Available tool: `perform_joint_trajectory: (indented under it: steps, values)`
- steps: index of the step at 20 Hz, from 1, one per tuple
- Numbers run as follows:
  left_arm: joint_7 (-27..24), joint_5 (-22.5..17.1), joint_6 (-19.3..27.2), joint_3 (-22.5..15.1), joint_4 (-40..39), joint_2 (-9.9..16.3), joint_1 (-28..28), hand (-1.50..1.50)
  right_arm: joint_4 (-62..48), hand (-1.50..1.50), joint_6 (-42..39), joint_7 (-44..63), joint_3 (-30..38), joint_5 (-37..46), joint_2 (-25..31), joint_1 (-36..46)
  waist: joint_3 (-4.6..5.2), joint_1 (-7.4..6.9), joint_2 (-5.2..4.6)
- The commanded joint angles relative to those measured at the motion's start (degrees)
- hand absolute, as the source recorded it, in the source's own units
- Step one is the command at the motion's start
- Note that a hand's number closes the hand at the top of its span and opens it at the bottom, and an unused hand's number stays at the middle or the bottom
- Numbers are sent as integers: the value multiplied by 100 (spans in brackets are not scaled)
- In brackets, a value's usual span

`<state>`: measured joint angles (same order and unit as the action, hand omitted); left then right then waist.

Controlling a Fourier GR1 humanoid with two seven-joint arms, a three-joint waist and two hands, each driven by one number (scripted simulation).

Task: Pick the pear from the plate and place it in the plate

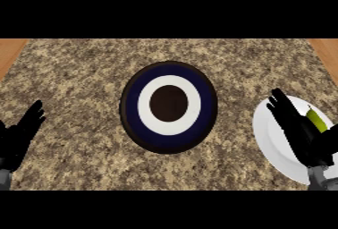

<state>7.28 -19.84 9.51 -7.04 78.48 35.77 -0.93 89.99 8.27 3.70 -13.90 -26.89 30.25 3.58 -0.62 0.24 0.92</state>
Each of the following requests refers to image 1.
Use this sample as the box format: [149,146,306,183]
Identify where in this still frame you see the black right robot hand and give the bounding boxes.
[266,88,338,168]

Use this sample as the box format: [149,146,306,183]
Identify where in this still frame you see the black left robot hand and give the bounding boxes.
[0,99,47,173]

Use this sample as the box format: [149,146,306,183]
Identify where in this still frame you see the green pear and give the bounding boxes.
[306,105,331,134]

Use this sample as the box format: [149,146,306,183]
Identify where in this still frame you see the white plate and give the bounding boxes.
[251,95,338,186]

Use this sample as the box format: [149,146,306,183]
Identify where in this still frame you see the dark blue ringed plate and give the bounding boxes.
[120,60,219,155]

